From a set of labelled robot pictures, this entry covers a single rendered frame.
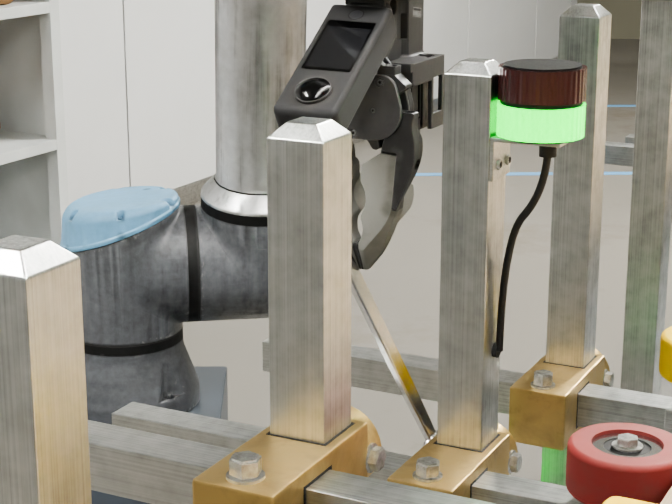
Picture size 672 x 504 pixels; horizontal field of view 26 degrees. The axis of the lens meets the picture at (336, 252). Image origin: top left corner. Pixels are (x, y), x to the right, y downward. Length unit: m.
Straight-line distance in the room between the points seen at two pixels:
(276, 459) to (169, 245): 1.02
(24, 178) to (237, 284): 2.52
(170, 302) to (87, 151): 3.21
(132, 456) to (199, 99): 4.72
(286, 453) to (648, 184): 0.78
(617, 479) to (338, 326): 0.25
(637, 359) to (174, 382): 0.61
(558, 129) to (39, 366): 0.49
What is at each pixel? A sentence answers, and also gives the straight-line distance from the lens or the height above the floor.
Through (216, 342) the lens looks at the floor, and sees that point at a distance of 3.99.
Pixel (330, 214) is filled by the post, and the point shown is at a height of 1.10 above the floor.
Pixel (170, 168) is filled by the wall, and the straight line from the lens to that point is 5.42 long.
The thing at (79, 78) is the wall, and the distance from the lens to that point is 4.94.
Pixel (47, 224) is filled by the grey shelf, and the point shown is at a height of 0.25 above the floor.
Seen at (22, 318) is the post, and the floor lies 1.12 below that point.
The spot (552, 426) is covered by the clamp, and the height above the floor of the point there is 0.82.
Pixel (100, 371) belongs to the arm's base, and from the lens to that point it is 1.84.
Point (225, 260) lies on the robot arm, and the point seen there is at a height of 0.80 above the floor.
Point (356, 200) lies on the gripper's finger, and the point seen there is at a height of 1.04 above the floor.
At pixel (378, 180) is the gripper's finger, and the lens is 1.03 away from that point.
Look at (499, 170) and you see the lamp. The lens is 1.02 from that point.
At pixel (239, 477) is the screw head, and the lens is 0.77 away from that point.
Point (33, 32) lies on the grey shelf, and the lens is 4.19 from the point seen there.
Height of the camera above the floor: 1.29
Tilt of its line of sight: 15 degrees down
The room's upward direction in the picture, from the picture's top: straight up
